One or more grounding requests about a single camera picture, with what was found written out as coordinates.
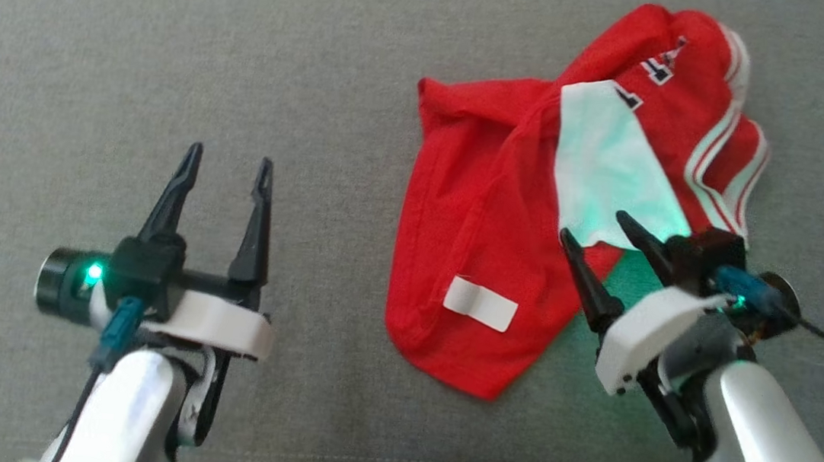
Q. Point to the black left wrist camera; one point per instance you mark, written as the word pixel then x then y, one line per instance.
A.
pixel 146 268

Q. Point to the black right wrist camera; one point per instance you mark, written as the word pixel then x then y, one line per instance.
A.
pixel 704 254

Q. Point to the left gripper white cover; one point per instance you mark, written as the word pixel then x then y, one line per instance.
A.
pixel 219 322

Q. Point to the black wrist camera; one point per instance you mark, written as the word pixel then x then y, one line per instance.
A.
pixel 146 268
pixel 704 254

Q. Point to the red Bulls basketball jersey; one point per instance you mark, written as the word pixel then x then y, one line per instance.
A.
pixel 475 215

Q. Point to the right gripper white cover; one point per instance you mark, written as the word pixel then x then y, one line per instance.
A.
pixel 639 331

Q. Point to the grey sofa seat cushion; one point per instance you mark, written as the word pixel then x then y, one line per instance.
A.
pixel 247 53

